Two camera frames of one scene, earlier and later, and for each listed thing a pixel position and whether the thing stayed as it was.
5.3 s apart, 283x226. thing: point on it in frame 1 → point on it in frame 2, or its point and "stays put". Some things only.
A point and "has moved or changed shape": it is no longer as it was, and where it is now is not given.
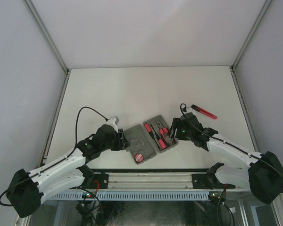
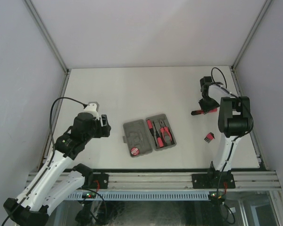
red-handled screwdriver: x=161 y=141 has moved or changed shape
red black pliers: x=164 y=131 has moved or changed shape
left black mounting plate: x=100 y=181 stays put
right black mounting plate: x=205 y=181 stays put
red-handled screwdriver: x=149 y=130 has moved or changed shape
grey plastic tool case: x=144 y=142 has moved or changed shape
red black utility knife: x=201 y=110 has moved or changed shape
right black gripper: x=177 y=124 → x=205 y=108
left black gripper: x=122 y=143 → x=104 y=131
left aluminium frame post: x=56 y=52 stays put
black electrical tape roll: x=139 y=158 → x=135 y=151
